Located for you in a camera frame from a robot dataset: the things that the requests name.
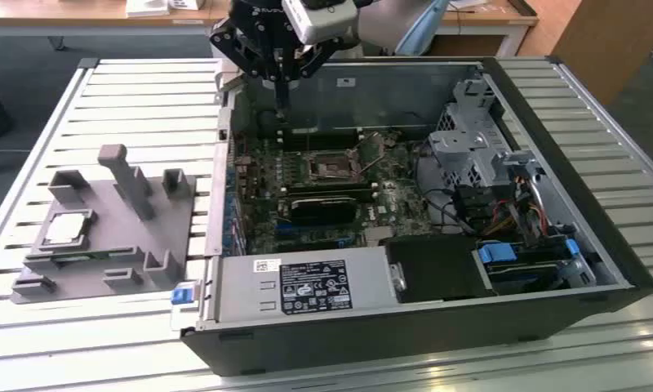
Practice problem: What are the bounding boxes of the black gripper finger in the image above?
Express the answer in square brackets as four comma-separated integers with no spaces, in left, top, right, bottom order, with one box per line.
[210,17,285,120]
[282,35,351,120]

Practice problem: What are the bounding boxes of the silver CPU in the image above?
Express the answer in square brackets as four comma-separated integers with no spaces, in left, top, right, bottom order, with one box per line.
[39,211,91,246]

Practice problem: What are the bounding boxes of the CPU socket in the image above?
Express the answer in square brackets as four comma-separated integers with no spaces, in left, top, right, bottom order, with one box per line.
[302,147,370,184]

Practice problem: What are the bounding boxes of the metal locking lever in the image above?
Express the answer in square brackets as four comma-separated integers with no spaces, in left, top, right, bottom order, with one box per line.
[307,173,366,184]

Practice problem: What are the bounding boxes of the white papers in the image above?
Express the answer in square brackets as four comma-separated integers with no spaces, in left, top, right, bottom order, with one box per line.
[443,0,511,14]

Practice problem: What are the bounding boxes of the wooden desk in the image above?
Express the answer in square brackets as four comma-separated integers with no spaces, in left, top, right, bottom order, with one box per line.
[0,0,222,52]
[358,0,539,58]

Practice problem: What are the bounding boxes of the silver metal drive cage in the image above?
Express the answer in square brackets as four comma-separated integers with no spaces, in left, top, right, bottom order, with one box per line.
[413,78,551,247]

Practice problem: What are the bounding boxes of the black graphics card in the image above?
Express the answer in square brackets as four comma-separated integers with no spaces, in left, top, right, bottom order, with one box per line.
[286,194,359,229]

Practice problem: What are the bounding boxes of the green motherboard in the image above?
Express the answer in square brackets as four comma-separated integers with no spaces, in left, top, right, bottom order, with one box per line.
[226,129,437,255]

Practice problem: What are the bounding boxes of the silver chipset heatsink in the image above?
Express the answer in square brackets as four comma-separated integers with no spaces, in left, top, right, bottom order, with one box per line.
[362,227,394,247]

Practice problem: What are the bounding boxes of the grey parts rack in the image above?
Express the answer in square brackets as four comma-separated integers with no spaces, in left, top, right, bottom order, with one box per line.
[9,142,198,306]

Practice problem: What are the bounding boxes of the wooden cabinet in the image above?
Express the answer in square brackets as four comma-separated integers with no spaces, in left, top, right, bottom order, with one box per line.
[514,0,653,108]

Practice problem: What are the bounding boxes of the black drive bay cover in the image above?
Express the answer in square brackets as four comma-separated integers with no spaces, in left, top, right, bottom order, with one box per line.
[382,235,495,305]

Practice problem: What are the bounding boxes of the green RAM stick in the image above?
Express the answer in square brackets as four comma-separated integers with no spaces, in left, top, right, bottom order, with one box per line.
[47,249,115,265]

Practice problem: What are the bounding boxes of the hard disk in blue carrier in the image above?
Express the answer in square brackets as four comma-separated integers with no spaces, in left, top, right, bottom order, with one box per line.
[474,239,566,296]

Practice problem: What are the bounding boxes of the silver power supply unit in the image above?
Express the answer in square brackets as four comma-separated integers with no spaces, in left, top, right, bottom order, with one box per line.
[193,252,402,328]

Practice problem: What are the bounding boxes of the black PC case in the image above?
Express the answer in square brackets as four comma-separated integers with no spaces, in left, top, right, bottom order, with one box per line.
[177,55,653,378]

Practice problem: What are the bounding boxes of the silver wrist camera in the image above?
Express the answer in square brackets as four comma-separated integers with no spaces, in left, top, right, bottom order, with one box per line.
[279,0,359,45]

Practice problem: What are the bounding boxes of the coloured wire bundle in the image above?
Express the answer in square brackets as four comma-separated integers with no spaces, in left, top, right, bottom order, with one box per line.
[481,173,555,248]

